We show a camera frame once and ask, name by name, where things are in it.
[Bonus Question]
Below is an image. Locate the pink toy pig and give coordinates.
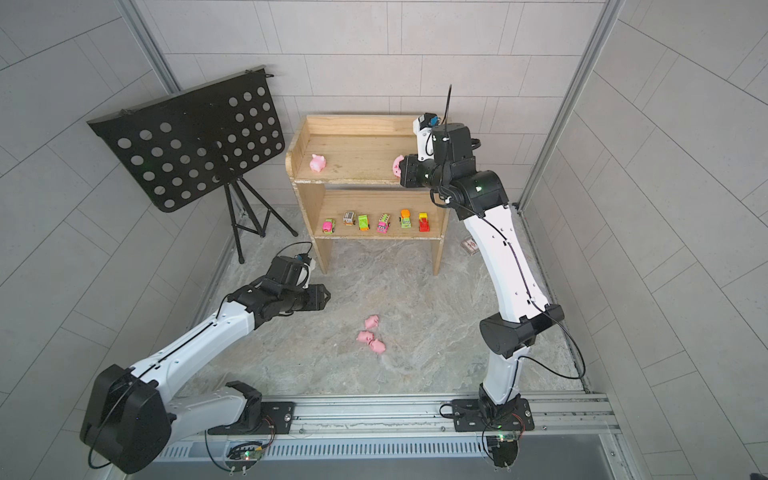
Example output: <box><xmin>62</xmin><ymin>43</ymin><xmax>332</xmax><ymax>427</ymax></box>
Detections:
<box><xmin>369</xmin><ymin>339</ymin><xmax>386</xmax><ymax>354</ymax></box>
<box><xmin>309</xmin><ymin>154</ymin><xmax>327</xmax><ymax>173</ymax></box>
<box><xmin>357</xmin><ymin>331</ymin><xmax>375</xmax><ymax>345</ymax></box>
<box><xmin>364</xmin><ymin>315</ymin><xmax>379</xmax><ymax>330</ymax></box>
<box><xmin>392</xmin><ymin>155</ymin><xmax>405</xmax><ymax>178</ymax></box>

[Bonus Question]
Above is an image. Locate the red yellow toy truck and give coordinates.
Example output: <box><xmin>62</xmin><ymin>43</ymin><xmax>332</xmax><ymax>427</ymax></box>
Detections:
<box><xmin>418</xmin><ymin>212</ymin><xmax>430</xmax><ymax>232</ymax></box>

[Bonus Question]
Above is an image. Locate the orange green mixer truck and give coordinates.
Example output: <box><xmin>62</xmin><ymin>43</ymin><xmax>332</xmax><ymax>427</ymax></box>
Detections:
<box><xmin>399</xmin><ymin>209</ymin><xmax>412</xmax><ymax>229</ymax></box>

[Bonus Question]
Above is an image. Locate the pink green toy car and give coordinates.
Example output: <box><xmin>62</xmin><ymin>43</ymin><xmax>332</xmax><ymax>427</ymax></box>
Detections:
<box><xmin>322</xmin><ymin>218</ymin><xmax>336</xmax><ymax>235</ymax></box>

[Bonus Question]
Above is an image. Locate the pink green block toy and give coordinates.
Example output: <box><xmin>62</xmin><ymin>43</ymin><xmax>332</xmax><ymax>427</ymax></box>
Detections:
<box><xmin>377</xmin><ymin>213</ymin><xmax>391</xmax><ymax>234</ymax></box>

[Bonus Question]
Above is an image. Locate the pink toy pig top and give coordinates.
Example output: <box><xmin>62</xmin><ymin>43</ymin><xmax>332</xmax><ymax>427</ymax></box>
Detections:
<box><xmin>309</xmin><ymin>154</ymin><xmax>327</xmax><ymax>173</ymax></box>

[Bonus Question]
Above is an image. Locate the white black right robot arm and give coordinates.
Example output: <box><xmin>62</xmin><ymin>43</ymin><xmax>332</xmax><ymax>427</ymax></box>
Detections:
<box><xmin>398</xmin><ymin>113</ymin><xmax>565</xmax><ymax>407</ymax></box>

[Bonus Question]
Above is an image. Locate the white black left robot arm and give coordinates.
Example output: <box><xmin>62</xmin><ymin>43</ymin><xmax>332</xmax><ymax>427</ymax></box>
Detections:
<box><xmin>80</xmin><ymin>253</ymin><xmax>331</xmax><ymax>474</ymax></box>

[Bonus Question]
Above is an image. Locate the small card box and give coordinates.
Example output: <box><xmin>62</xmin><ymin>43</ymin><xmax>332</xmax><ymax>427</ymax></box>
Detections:
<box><xmin>461</xmin><ymin>237</ymin><xmax>479</xmax><ymax>255</ymax></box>

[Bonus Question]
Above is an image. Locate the wooden two-tier shelf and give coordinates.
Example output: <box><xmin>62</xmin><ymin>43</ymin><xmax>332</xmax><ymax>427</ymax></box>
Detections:
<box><xmin>285</xmin><ymin>115</ymin><xmax>449</xmax><ymax>274</ymax></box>

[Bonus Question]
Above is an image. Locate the pink toy pig bottom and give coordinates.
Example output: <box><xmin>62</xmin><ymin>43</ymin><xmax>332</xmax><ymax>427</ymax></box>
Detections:
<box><xmin>369</xmin><ymin>339</ymin><xmax>386</xmax><ymax>354</ymax></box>

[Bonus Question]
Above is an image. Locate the left controller board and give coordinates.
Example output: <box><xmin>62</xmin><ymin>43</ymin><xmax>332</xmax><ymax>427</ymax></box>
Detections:
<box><xmin>226</xmin><ymin>441</ymin><xmax>265</xmax><ymax>463</ymax></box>

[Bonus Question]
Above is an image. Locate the controller board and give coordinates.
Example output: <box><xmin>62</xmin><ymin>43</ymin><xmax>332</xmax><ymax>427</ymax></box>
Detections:
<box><xmin>226</xmin><ymin>441</ymin><xmax>265</xmax><ymax>463</ymax></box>
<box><xmin>485</xmin><ymin>436</ymin><xmax>519</xmax><ymax>468</ymax></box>

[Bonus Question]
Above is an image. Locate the black perforated music stand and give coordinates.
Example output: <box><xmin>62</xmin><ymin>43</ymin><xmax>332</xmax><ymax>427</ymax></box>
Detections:
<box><xmin>88</xmin><ymin>66</ymin><xmax>287</xmax><ymax>237</ymax></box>

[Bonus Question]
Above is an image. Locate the right controller board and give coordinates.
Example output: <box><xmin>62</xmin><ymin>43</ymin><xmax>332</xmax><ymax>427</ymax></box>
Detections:
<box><xmin>485</xmin><ymin>436</ymin><xmax>519</xmax><ymax>468</ymax></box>

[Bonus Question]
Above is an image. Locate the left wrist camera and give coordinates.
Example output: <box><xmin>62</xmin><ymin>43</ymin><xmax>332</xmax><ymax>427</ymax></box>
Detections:
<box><xmin>295</xmin><ymin>253</ymin><xmax>316</xmax><ymax>287</ymax></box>

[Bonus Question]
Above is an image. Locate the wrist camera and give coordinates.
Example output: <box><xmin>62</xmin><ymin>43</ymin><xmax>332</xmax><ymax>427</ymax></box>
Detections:
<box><xmin>295</xmin><ymin>253</ymin><xmax>316</xmax><ymax>287</ymax></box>
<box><xmin>413</xmin><ymin>112</ymin><xmax>440</xmax><ymax>162</ymax></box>

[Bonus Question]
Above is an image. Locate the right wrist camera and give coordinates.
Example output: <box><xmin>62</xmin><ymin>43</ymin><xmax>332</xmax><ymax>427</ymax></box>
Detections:
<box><xmin>413</xmin><ymin>112</ymin><xmax>440</xmax><ymax>162</ymax></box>

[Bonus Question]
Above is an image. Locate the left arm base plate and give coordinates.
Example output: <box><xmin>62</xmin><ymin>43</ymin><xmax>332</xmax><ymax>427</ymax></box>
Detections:
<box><xmin>207</xmin><ymin>401</ymin><xmax>296</xmax><ymax>436</ymax></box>

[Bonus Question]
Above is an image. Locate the aluminium mounting rail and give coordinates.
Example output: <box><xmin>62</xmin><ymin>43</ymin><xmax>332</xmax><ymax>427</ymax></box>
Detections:
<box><xmin>163</xmin><ymin>390</ymin><xmax>620</xmax><ymax>445</ymax></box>

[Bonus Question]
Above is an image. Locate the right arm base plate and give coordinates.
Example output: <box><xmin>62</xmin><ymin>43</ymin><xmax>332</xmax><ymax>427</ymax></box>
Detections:
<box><xmin>449</xmin><ymin>395</ymin><xmax>535</xmax><ymax>433</ymax></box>

